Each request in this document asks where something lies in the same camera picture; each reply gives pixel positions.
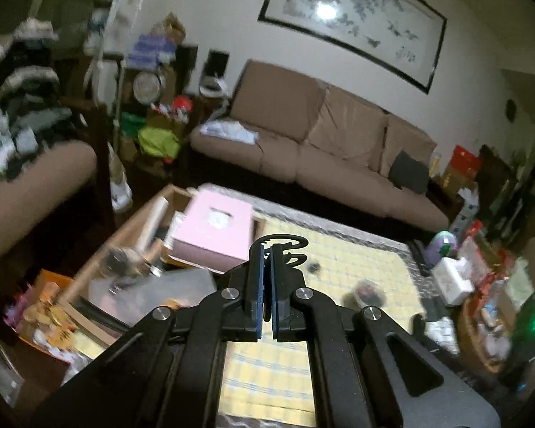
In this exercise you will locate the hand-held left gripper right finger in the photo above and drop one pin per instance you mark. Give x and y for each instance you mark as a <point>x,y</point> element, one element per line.
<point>274,294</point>

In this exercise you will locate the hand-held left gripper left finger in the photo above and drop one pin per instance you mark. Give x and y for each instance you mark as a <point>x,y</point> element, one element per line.
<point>259,290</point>

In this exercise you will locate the round clear jar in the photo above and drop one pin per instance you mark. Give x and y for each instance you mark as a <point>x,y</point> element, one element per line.
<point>365,296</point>

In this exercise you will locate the white tube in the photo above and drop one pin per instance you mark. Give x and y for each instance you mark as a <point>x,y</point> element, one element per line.
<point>154,223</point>

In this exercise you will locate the cardboard box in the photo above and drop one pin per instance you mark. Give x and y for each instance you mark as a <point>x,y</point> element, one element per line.
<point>133,223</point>

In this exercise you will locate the yellow checked cloth desktop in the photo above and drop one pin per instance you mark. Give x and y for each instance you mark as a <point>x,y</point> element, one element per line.
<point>374,258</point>

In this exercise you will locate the wicker basket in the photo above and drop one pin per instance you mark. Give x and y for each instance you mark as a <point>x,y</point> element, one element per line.
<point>472,343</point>

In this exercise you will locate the pink box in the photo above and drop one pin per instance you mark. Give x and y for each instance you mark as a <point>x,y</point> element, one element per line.
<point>205,240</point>

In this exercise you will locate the translucent plastic box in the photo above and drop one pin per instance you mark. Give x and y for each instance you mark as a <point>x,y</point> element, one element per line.
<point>160,290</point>

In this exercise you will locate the white tissue box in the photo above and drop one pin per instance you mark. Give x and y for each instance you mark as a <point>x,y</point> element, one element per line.
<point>450,278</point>

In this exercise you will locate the purple egg-shaped container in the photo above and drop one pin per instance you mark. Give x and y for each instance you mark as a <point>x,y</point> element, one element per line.
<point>443,245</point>

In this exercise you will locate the brown sofa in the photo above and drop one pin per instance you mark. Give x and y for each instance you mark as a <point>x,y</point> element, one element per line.
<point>339,165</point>

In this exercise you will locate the printed papers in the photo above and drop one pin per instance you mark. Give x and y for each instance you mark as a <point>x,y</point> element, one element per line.
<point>227,131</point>

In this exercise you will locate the dark grey cushion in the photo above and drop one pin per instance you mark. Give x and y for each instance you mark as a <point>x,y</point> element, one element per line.
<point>408,171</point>

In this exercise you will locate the bright green bag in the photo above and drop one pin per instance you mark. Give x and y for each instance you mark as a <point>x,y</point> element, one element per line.
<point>156,140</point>

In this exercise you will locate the red gift box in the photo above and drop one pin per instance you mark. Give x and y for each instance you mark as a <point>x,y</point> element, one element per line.
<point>463,165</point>

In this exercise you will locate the red white toy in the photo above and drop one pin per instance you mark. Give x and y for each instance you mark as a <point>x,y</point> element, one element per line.
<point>178,105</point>

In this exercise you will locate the orange box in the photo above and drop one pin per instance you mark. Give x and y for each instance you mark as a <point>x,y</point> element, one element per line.
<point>49,285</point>

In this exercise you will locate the white round device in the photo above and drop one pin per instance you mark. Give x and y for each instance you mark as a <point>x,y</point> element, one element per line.
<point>212,84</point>

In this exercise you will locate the dark wooden side table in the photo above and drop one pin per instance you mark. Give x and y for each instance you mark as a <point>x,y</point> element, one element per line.
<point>100,151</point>

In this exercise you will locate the black speaker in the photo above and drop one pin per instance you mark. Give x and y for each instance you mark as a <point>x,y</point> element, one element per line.
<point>187,62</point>
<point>218,64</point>

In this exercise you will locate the round printed tin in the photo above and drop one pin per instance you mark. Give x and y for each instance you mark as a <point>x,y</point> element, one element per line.
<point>146,87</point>

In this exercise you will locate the brown armchair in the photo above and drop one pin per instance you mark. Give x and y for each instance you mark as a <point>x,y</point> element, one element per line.
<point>35,196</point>

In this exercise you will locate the pink plastic toy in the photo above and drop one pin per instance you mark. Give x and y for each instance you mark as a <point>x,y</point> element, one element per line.
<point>15,310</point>

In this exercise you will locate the stack of blue packs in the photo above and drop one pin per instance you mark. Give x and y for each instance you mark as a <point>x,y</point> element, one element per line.
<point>151,49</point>

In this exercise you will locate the brown paper bag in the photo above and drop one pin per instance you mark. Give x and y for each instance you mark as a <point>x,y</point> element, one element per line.
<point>174,26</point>

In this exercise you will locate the framed ink painting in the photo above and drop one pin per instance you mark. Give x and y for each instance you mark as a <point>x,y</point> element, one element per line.
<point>352,4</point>

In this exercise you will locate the white pole rack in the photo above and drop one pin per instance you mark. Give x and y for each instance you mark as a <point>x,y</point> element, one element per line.
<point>116,22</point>

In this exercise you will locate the pile of folded clothes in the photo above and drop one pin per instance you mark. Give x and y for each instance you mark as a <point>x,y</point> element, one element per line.
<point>22,98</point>

